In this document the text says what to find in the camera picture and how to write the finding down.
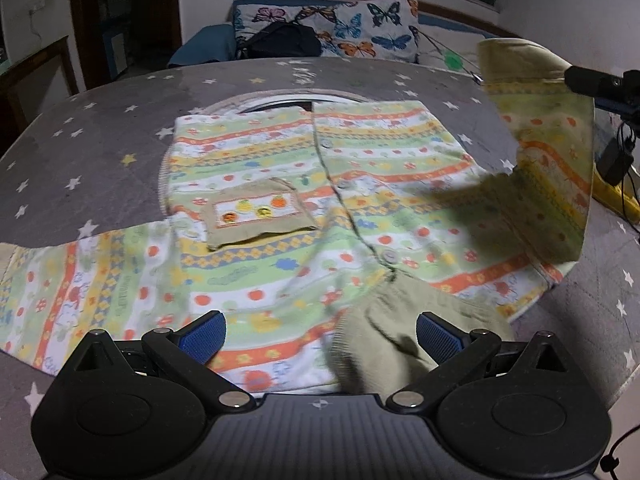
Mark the black bag on sofa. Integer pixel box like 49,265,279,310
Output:
236,22,322,60

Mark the colourful striped child's cardigan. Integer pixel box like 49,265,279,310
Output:
1,39,593,394

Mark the grey star-patterned table cover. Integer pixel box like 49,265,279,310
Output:
0,55,640,441

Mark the butterfly print cushion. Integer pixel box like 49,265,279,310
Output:
233,0,419,63

